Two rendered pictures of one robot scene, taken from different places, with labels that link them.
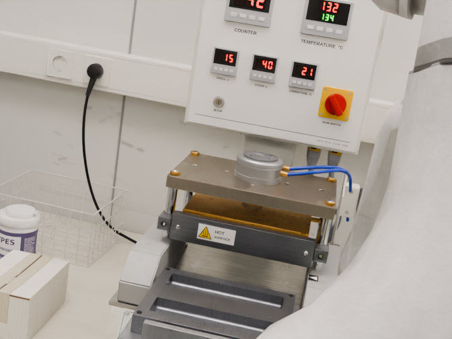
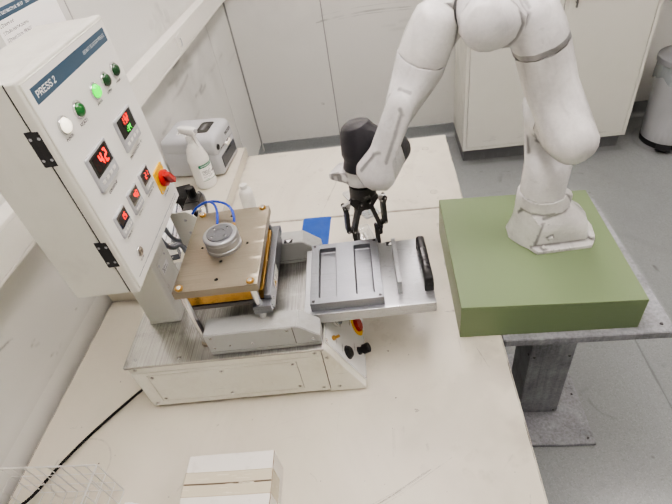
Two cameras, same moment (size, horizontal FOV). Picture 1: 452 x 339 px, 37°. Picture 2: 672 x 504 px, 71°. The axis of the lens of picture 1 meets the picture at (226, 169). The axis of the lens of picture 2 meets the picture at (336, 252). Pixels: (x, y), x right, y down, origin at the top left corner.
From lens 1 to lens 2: 1.24 m
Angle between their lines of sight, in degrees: 81
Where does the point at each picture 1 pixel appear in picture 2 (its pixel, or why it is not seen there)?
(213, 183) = (258, 259)
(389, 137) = (413, 109)
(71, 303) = not seen: hidden behind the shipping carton
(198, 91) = (130, 260)
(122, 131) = not seen: outside the picture
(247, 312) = (348, 257)
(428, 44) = (559, 44)
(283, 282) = not seen: hidden behind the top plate
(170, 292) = (346, 290)
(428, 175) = (572, 71)
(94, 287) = (167, 465)
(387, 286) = (581, 96)
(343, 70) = (150, 154)
